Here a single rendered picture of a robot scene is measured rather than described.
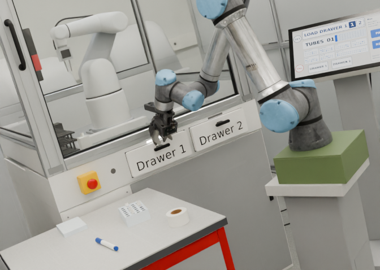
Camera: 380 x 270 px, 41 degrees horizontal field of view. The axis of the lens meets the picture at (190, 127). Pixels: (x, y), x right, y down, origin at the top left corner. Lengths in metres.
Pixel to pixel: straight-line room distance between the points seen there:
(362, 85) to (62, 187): 1.48
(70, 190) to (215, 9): 0.91
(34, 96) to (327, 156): 1.07
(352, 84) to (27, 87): 1.51
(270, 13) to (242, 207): 1.80
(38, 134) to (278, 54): 2.29
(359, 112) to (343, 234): 0.95
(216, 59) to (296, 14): 1.84
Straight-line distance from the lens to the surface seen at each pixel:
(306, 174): 1.75
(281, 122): 1.63
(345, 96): 2.62
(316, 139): 1.79
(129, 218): 1.78
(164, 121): 1.97
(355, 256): 1.93
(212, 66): 1.89
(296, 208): 1.86
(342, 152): 1.70
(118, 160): 2.10
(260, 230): 2.54
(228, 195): 2.39
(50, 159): 2.01
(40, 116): 1.99
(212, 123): 2.27
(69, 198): 2.06
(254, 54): 1.64
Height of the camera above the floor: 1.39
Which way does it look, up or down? 12 degrees down
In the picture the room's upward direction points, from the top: 15 degrees counter-clockwise
